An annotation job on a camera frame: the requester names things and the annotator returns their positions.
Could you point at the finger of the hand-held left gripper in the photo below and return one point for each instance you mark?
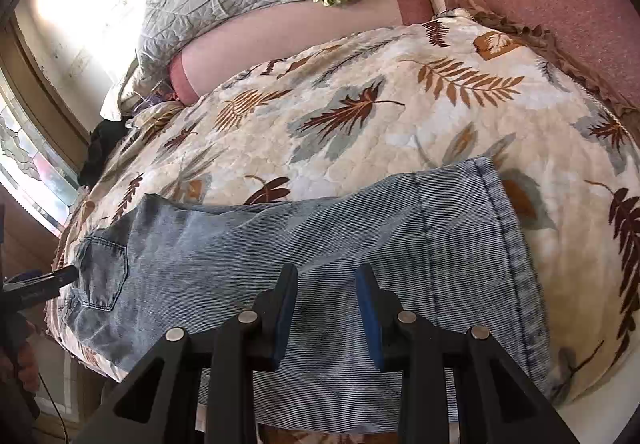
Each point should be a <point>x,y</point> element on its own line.
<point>65,276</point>

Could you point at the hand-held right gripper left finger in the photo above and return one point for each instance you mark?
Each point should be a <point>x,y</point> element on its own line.
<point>286,319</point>

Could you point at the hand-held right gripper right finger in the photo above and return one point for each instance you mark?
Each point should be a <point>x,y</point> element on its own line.
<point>367,319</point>

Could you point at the light blue denim pants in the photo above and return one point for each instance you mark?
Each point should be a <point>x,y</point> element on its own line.
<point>300,234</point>

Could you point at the person's left forearm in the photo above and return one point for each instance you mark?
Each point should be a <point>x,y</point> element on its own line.
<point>17,364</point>

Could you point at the stained glass door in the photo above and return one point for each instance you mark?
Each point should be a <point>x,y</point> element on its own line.
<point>30,158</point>

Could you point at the black cloth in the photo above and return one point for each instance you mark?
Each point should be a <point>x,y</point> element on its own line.
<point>102,148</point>

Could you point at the white crumpled cloth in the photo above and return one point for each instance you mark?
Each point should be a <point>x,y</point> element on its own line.
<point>115,98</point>

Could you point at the leaf print quilt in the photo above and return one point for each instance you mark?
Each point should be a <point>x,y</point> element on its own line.
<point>400,123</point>

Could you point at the pink sofa bolster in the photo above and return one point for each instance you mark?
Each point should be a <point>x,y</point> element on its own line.
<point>300,28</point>

